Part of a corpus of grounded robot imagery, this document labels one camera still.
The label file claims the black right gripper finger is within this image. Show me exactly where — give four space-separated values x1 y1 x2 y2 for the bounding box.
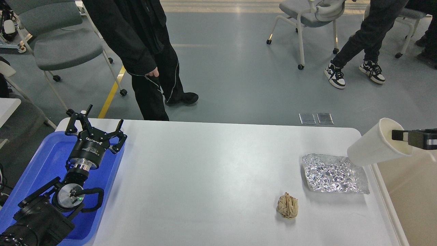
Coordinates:
392 128 437 150

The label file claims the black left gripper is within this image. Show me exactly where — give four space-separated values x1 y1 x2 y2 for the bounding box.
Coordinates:
65 105 128 170

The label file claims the white paper cup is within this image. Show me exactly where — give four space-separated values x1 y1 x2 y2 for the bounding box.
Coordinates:
347 118 413 166

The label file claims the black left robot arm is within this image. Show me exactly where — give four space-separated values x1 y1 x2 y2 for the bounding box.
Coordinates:
1 106 127 246

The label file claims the beige plastic bin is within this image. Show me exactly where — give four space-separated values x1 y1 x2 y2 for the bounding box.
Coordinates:
371 148 437 246

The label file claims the blue plastic tray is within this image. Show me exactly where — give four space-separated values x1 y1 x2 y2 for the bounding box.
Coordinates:
0 132 124 246

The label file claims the grey chair far left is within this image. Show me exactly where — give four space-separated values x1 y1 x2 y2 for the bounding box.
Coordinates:
0 57 56 158

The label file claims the white small table edge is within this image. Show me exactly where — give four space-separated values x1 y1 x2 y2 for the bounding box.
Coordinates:
0 98 22 127

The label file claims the right metal floor plate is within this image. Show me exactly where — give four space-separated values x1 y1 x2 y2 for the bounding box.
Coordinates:
317 113 334 125

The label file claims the metal floor plate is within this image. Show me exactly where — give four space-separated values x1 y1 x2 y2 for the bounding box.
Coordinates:
299 113 316 125
317 113 334 125

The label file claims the crumpled aluminium foil sheet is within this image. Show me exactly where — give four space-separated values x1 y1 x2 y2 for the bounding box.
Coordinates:
302 153 370 194

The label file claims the walking person in black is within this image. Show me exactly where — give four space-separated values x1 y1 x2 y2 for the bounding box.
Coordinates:
83 0 199 121

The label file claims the left metal floor plate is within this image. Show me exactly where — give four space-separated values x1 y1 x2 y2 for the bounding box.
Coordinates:
299 113 316 125

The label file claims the grey chair far right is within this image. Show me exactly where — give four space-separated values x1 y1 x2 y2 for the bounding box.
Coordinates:
395 8 427 58

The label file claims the grey office chair left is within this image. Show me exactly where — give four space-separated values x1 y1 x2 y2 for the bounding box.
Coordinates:
7 0 127 96

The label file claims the person with white sneakers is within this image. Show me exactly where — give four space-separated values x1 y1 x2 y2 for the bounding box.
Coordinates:
324 0 408 89

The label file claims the crumpled brown paper ball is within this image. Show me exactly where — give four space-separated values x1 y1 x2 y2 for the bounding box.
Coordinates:
277 192 299 219

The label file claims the grey chair top right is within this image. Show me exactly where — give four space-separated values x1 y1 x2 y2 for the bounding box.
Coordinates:
272 0 345 70

